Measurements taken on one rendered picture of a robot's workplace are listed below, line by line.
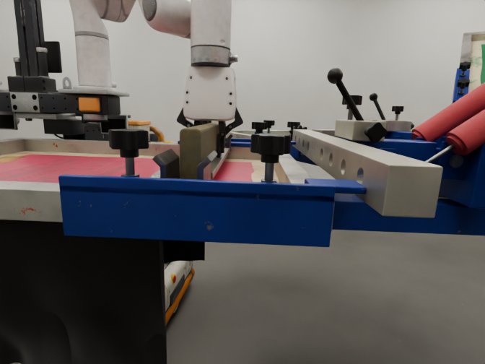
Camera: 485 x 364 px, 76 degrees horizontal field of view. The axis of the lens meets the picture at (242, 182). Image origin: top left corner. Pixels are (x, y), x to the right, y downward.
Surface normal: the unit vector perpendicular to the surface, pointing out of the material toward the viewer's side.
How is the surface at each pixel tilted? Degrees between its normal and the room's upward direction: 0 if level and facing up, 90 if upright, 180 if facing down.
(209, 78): 90
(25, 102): 90
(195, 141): 90
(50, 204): 90
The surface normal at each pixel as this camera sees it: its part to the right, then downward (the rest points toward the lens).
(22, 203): -0.03, 0.22
